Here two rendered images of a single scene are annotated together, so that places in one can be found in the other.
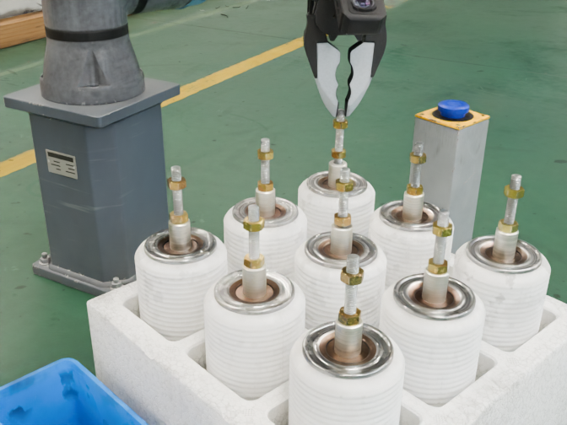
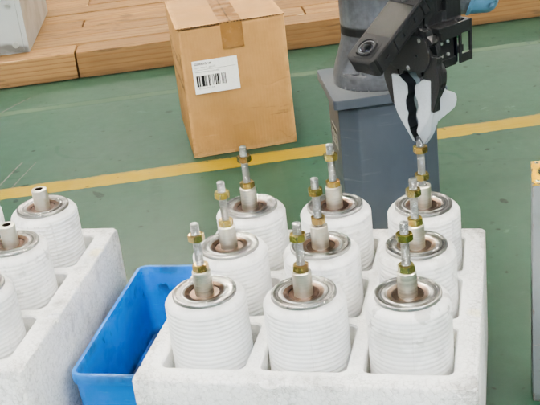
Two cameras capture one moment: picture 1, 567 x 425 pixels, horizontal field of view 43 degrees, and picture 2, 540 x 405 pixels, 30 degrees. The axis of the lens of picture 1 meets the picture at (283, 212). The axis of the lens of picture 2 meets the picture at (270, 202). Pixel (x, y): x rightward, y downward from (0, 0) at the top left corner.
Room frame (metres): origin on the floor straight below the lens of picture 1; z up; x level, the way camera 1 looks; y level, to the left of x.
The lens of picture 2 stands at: (0.01, -0.98, 0.81)
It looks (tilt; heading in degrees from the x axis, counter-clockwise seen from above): 24 degrees down; 58
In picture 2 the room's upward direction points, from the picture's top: 7 degrees counter-clockwise
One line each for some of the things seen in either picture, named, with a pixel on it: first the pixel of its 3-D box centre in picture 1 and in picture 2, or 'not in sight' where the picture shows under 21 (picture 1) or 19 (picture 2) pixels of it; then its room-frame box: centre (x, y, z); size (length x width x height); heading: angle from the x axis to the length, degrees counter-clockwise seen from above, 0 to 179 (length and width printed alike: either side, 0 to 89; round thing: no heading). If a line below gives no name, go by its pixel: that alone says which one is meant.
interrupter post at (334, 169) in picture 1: (337, 174); (423, 196); (0.81, -0.07, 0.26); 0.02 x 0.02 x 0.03
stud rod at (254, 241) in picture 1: (254, 244); (223, 209); (0.57, 0.03, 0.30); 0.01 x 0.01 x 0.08
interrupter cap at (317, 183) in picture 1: (337, 184); (423, 205); (0.81, -0.07, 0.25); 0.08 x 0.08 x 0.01
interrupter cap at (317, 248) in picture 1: (341, 250); (321, 245); (0.65, -0.06, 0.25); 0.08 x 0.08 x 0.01
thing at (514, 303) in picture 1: (490, 327); (411, 363); (0.64, -0.23, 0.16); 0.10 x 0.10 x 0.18
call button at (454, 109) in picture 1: (452, 110); not in sight; (0.90, -0.22, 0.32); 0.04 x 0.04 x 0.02
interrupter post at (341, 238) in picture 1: (341, 239); (319, 236); (0.65, -0.06, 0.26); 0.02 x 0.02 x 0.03
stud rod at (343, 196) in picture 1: (342, 203); (317, 206); (0.65, -0.06, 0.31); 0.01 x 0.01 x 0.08
